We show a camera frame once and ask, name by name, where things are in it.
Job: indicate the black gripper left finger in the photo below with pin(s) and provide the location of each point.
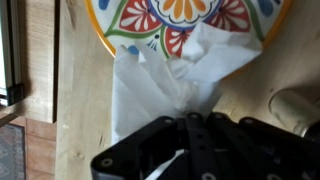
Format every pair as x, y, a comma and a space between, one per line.
140, 154

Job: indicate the colourful patterned plate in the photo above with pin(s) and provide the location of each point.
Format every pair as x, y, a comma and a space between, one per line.
165, 25

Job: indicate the white tissue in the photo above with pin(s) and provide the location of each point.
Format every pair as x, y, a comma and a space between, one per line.
145, 86

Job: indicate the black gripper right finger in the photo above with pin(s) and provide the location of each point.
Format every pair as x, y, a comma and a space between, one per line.
253, 150

